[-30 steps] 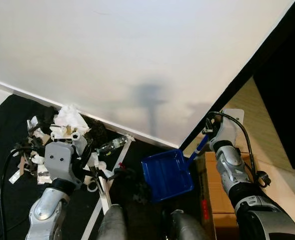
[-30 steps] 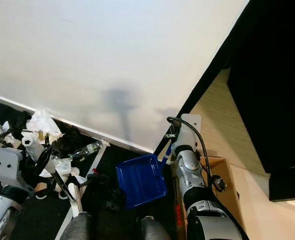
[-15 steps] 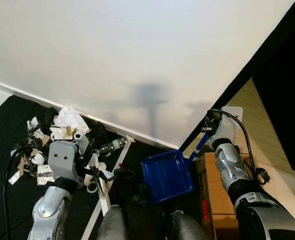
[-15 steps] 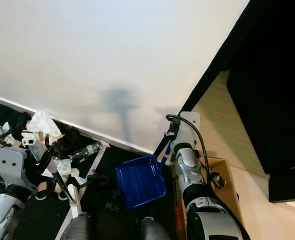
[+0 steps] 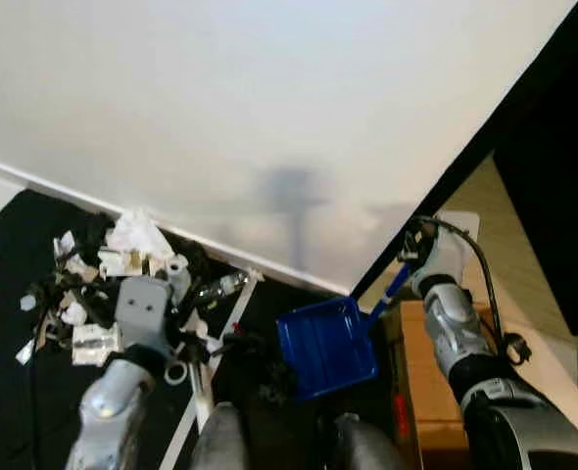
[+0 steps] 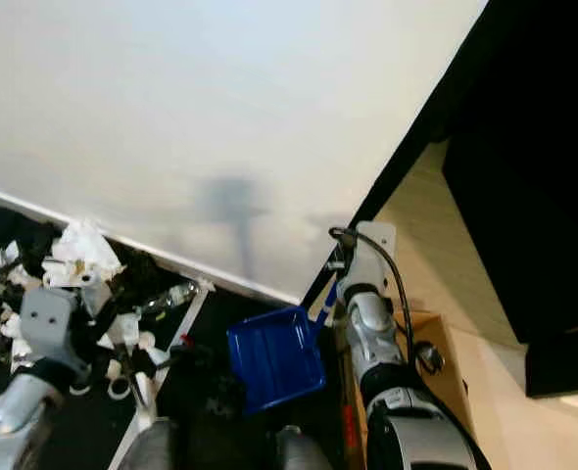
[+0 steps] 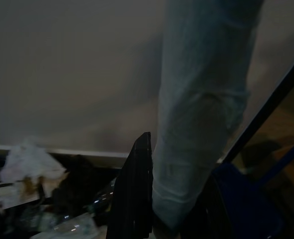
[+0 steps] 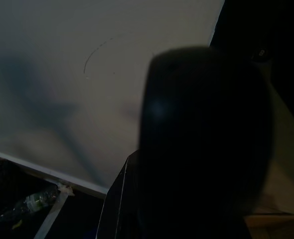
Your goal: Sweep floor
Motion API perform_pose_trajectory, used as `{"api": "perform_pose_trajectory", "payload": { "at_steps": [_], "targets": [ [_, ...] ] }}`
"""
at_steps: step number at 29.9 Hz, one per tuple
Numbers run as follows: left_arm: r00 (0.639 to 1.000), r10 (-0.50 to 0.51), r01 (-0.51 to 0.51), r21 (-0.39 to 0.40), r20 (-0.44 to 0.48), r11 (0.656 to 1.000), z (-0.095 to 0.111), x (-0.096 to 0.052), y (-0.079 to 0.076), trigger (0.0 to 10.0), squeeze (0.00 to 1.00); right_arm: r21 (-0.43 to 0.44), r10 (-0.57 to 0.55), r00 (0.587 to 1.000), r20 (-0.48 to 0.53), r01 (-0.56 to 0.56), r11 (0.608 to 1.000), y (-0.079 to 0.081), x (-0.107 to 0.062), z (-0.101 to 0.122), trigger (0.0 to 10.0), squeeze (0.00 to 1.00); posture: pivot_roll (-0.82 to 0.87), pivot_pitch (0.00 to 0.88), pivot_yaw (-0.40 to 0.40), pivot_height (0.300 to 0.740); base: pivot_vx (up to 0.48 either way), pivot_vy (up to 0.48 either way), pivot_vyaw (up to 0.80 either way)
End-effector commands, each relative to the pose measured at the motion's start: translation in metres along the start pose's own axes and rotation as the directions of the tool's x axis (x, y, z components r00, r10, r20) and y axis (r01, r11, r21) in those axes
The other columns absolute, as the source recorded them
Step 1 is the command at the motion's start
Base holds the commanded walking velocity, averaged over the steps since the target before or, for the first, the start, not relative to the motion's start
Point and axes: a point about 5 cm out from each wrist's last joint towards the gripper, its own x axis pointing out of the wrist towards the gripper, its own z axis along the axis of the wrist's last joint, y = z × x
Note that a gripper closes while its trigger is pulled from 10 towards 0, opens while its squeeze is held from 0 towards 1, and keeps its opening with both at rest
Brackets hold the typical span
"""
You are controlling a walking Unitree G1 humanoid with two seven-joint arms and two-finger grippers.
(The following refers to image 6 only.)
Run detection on white-handled black broom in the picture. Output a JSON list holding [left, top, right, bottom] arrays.
[[107, 280, 249, 470]]

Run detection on blue plastic dustpan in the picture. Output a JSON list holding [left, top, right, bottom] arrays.
[[226, 282, 339, 417]]

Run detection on white toilet roll core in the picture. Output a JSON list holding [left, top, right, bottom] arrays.
[[85, 280, 118, 312]]

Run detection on clear plastic bottle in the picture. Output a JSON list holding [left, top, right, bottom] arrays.
[[144, 282, 204, 314]]

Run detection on grey robot left leg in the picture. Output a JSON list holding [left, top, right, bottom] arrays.
[[128, 419, 180, 470]]

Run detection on grey robot leg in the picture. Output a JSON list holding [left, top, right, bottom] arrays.
[[272, 424, 337, 470], [128, 419, 180, 470]]

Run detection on crumpled white paper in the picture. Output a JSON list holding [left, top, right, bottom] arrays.
[[50, 219, 121, 277]]

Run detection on small white paper scrap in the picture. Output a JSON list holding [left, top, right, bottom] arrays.
[[0, 241, 22, 267]]

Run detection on brown cardboard box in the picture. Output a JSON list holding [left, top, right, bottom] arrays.
[[331, 310, 478, 470]]

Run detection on grey robot right leg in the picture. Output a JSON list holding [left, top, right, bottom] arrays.
[[272, 424, 337, 470]]

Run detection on black cabinet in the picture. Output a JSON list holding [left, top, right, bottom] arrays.
[[440, 0, 578, 399]]

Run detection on white ring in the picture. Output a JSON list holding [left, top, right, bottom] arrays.
[[107, 376, 133, 400]]

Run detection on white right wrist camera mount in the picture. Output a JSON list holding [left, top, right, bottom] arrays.
[[340, 221, 398, 297]]

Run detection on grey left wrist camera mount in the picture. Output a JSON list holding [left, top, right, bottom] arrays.
[[19, 286, 82, 365]]

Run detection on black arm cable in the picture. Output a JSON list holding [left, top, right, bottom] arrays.
[[329, 226, 444, 375]]

